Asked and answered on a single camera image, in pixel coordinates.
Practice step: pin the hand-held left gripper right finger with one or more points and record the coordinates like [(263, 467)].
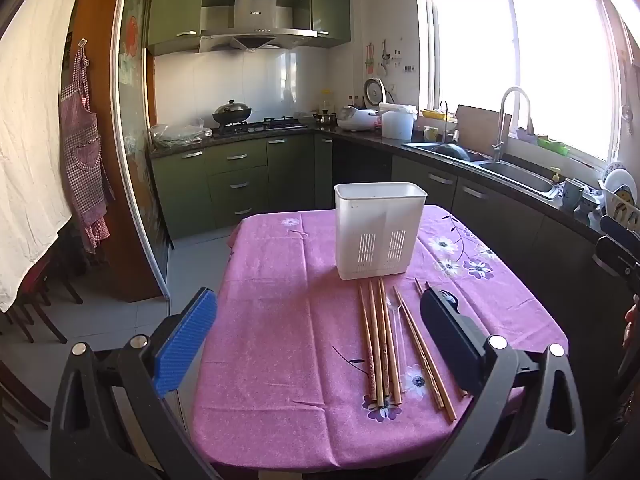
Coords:
[(447, 330)]

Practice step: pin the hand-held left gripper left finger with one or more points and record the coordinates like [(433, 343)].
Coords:
[(185, 345)]

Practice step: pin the clear plastic spoon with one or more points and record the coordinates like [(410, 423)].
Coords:
[(391, 304)]

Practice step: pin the row of wooden chopsticks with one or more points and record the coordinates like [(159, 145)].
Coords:
[(375, 350)]

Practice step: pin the white plastic utensil holder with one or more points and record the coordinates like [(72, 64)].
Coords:
[(370, 230)]

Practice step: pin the person's right hand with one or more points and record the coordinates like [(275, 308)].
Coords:
[(632, 317)]

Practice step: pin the white dish rack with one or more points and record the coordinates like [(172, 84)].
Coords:
[(617, 205)]

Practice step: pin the grey ceramic mug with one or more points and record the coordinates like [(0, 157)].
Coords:
[(571, 194)]

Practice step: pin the white patterned plate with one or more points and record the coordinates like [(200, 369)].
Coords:
[(617, 177)]

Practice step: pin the pink floral tablecloth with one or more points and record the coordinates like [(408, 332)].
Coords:
[(280, 310)]

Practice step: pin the green plastic tray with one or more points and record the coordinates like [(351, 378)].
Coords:
[(552, 146)]

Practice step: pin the steel double sink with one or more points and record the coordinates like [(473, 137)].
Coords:
[(520, 172)]

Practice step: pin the dark wooden chair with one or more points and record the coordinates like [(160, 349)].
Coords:
[(25, 317)]

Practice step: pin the green lower kitchen cabinets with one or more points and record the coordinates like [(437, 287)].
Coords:
[(235, 185)]

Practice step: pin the green kitchen cabinets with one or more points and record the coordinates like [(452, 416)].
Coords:
[(172, 15), (235, 185)]

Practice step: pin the black pan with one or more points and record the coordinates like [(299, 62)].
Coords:
[(450, 151)]

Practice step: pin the steel kitchen faucet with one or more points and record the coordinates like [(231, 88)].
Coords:
[(500, 125)]

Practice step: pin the wooden cutting board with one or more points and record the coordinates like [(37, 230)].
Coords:
[(480, 127)]

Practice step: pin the white plastic bucket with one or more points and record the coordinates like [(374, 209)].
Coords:
[(397, 125)]

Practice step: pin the pink checked apron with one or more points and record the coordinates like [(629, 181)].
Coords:
[(82, 160)]

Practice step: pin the clear plastic bag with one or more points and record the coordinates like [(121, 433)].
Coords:
[(177, 132)]

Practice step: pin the yellow plastic tray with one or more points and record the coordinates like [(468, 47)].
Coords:
[(435, 114)]

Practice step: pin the white rice cooker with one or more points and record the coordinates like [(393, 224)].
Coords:
[(356, 119)]

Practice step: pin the black gas stove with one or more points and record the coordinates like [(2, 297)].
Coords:
[(270, 124)]

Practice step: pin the black wok with lid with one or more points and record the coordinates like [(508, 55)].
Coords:
[(231, 112)]

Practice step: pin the sliding glass door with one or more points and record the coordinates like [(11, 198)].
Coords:
[(132, 110)]

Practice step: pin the small dark pot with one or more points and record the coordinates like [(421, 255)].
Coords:
[(325, 119)]

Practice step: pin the bright kitchen window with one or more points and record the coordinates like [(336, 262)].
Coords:
[(475, 60)]

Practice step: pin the open round cooker lid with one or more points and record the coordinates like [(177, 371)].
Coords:
[(375, 91)]

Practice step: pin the white hanging cloth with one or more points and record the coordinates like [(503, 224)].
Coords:
[(30, 135)]

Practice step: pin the steel range hood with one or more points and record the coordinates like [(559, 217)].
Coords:
[(255, 35)]

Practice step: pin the green upper kitchen cabinets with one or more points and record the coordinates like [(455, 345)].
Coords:
[(172, 15)]

